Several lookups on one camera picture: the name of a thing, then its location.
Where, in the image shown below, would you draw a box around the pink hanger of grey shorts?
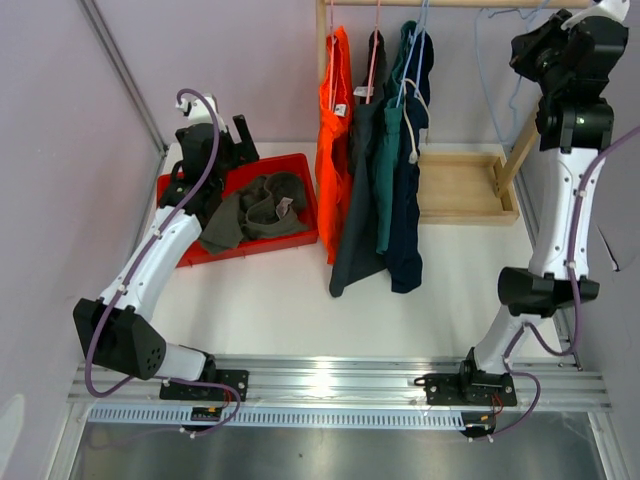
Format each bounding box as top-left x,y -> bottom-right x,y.
354,0 -> 381,105

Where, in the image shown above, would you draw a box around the blue hanger of teal shorts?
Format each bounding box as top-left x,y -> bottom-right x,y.
391,1 -> 434,108

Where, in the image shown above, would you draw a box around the wooden clothes rack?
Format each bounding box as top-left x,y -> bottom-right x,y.
314,1 -> 595,226

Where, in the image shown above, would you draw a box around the teal green shorts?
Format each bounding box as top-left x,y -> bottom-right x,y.
373,20 -> 417,254

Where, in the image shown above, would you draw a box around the orange shorts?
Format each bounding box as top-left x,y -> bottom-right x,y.
314,26 -> 357,266

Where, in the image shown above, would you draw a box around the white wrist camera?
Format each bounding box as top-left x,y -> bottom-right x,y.
176,94 -> 226,130
561,0 -> 630,30

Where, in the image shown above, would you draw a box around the olive green shorts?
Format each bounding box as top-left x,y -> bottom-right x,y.
199,171 -> 309,255

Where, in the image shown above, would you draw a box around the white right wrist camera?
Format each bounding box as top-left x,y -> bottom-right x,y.
561,0 -> 630,30

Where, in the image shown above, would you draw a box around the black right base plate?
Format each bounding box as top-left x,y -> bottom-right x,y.
413,373 -> 517,407

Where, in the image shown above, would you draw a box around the aluminium mounting rail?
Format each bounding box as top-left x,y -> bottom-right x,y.
67,353 -> 614,414

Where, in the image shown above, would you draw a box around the light blue wire hanger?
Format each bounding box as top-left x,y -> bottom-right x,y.
473,0 -> 551,147

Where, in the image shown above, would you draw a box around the slotted grey cable duct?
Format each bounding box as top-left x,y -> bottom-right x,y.
88,404 -> 465,431

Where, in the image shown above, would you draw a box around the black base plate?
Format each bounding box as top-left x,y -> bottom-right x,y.
159,368 -> 250,402
413,373 -> 517,407

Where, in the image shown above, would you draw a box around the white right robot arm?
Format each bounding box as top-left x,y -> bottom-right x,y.
456,1 -> 630,404

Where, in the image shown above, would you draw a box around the dark grey shorts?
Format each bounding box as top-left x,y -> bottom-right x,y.
329,33 -> 387,298

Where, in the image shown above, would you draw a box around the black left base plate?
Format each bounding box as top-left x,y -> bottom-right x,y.
159,368 -> 250,402

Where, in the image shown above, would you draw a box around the navy blue shorts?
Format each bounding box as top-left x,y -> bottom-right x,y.
389,29 -> 435,295

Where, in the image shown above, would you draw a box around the red plastic tray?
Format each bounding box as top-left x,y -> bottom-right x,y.
177,153 -> 318,267

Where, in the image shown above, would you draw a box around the pink hanger of orange shorts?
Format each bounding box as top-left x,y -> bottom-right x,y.
328,1 -> 352,121

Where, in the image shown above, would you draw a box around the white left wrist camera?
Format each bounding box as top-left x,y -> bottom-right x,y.
176,94 -> 226,130

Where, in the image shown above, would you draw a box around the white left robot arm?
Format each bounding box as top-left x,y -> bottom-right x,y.
73,115 -> 259,400

